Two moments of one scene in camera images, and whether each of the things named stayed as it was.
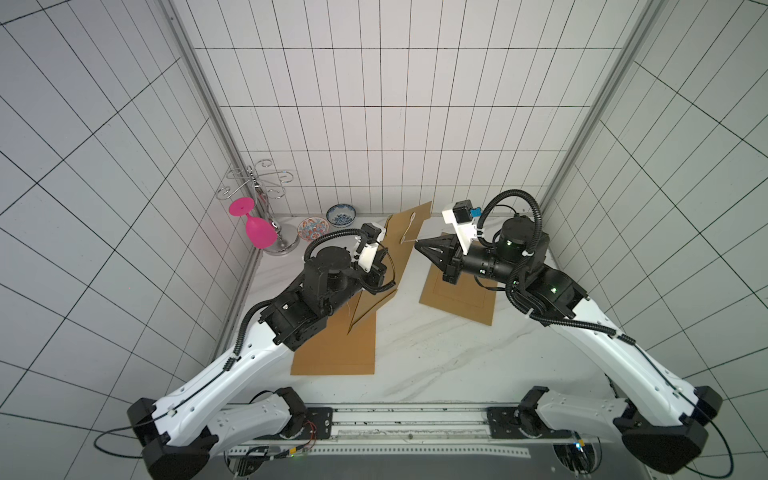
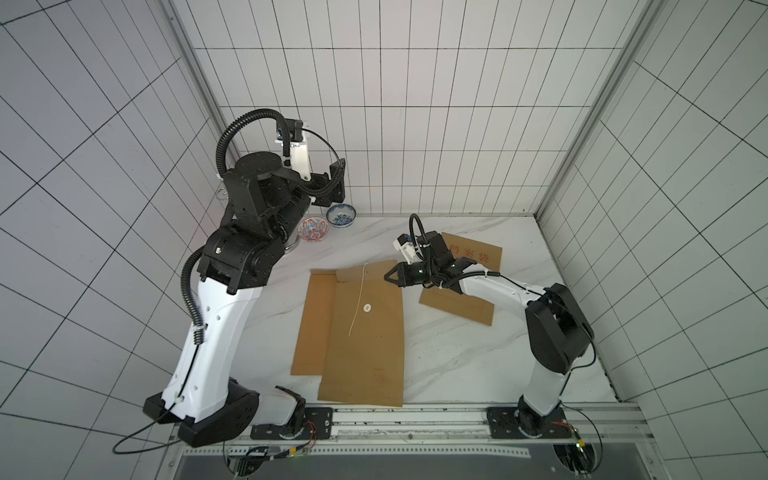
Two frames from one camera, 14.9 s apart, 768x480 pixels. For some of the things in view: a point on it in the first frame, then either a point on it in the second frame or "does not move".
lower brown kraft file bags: [467, 298] does not move
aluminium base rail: [420, 430] does not move
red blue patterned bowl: [311, 228] does not move
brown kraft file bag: [400, 234] → [363, 358]
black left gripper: [377, 274] → [326, 197]
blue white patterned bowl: [341, 215] does not move
